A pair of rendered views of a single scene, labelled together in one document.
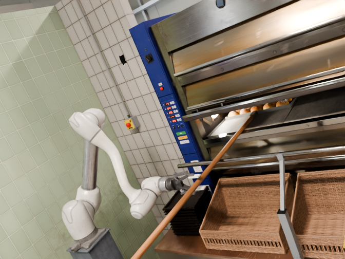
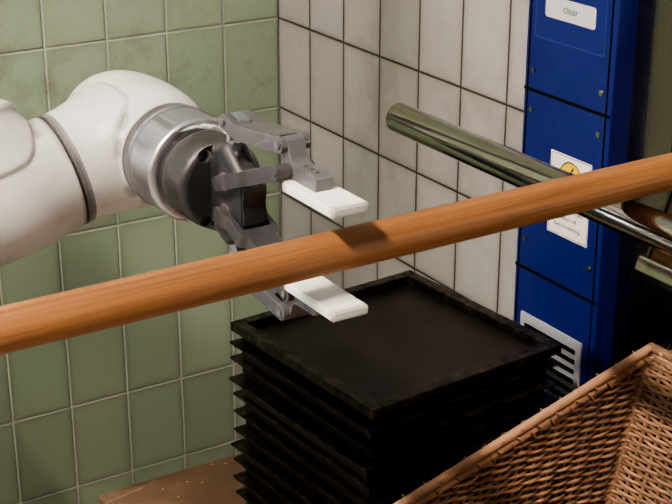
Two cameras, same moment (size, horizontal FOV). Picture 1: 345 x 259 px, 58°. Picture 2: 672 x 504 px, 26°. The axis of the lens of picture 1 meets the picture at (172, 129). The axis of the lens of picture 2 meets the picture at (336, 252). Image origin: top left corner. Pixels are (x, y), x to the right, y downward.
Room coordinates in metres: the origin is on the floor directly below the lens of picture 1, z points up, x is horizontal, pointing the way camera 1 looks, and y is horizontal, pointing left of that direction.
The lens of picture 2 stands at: (0.69, -0.33, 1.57)
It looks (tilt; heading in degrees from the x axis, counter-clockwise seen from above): 22 degrees down; 19
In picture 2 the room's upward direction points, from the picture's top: straight up
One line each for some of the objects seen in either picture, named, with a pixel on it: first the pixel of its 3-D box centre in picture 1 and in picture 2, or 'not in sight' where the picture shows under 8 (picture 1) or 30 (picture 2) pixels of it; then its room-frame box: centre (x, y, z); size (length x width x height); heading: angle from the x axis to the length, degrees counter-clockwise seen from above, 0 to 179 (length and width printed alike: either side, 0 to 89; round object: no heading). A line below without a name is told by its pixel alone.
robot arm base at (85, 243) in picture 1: (84, 237); not in sight; (1.85, 0.80, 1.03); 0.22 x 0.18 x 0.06; 144
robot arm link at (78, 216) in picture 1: (77, 217); not in sight; (1.88, 0.78, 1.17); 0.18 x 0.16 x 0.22; 170
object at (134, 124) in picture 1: (131, 123); not in sight; (2.65, 0.30, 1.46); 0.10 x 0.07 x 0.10; 50
